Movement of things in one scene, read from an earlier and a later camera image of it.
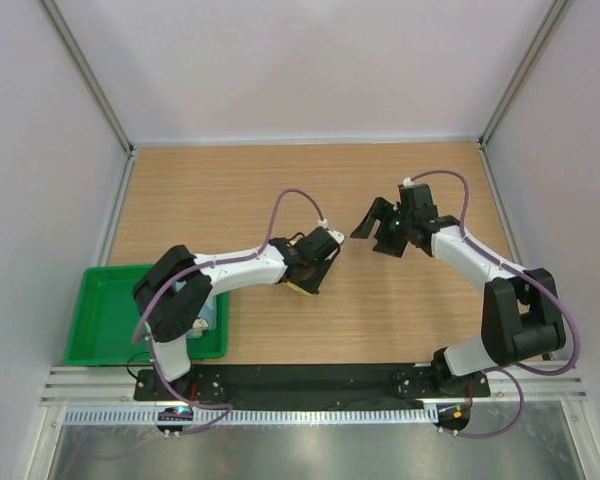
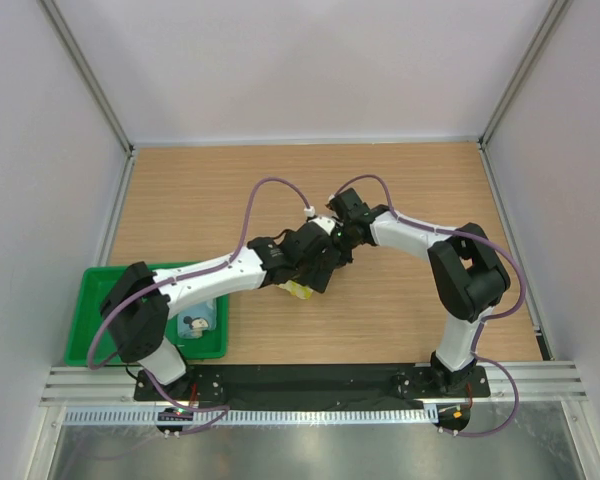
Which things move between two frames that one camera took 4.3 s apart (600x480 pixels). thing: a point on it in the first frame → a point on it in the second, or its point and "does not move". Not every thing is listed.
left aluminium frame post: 88,76 does not move
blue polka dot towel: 206,317 does not move
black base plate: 309,385 does not move
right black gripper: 381,210 → 346,257
